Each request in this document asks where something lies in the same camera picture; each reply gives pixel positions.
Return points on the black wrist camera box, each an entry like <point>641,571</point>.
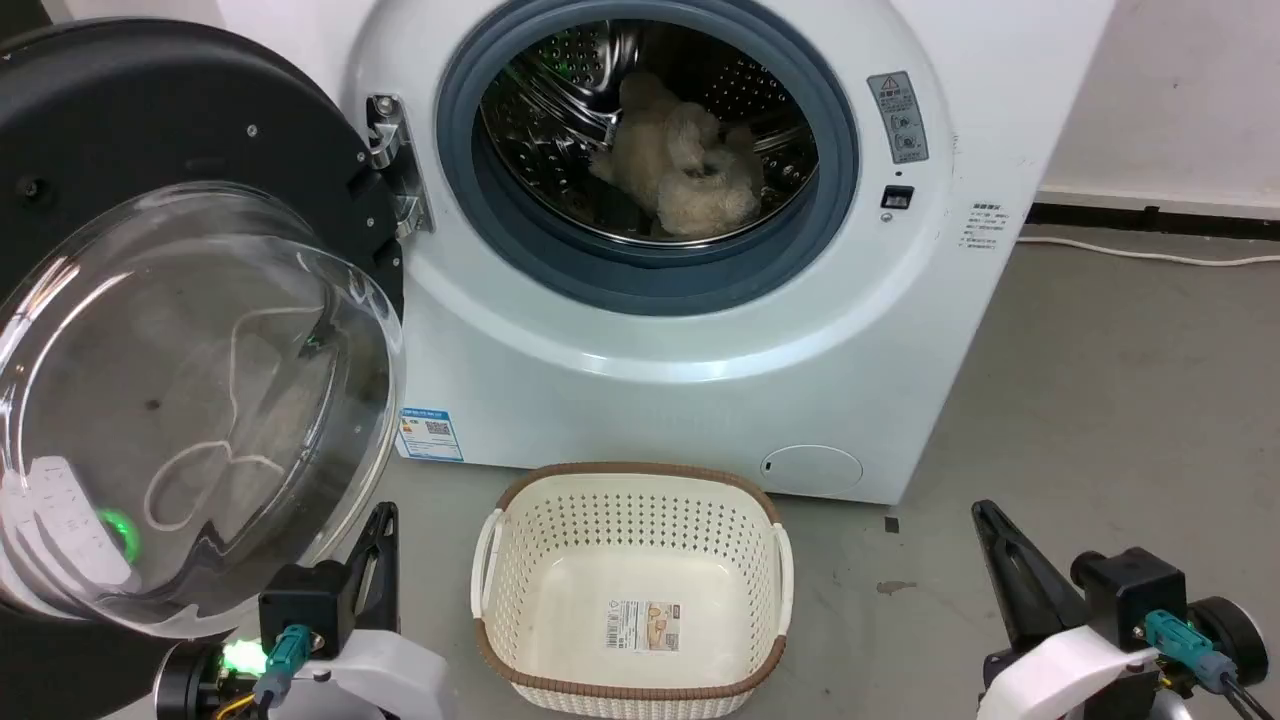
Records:
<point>1130,595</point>
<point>305,605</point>

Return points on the black wall baseboard strip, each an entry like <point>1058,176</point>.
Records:
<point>1150,215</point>

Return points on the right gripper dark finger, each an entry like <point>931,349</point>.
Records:
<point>1025,580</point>

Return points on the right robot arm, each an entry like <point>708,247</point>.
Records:
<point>1232,640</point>

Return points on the round white filter cover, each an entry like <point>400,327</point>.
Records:
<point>812,469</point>

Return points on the small printed text label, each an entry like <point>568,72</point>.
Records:
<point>988,226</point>

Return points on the cream perforated laundry basket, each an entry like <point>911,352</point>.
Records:
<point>630,590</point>

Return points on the steel perforated washer drum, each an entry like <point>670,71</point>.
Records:
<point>560,90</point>

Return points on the black washer door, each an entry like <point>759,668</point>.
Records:
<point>150,110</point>

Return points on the blue energy label sticker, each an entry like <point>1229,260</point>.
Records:
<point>431,433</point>

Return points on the right black wrist camera box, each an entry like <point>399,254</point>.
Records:
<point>1130,595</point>

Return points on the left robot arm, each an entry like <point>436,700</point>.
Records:
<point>200,685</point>

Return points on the left black wrist camera box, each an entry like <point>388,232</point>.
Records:
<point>305,605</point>

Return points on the clear glass door bowl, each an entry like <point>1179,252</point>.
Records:
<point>190,400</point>

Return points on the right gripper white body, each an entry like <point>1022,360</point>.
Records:
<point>1070,675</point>

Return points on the metal door hinge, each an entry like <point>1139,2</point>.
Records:
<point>395,160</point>

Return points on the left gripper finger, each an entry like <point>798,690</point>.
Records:
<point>356,585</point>
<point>386,560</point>

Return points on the white front-load washing machine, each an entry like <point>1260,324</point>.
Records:
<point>620,390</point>

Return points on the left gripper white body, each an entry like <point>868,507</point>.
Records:
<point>390,675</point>

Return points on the paper label with barcode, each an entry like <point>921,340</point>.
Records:
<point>642,626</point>

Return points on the grey warning sticker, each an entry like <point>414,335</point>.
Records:
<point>898,116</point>

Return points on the beige plush toy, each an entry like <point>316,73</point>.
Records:
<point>680,165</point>

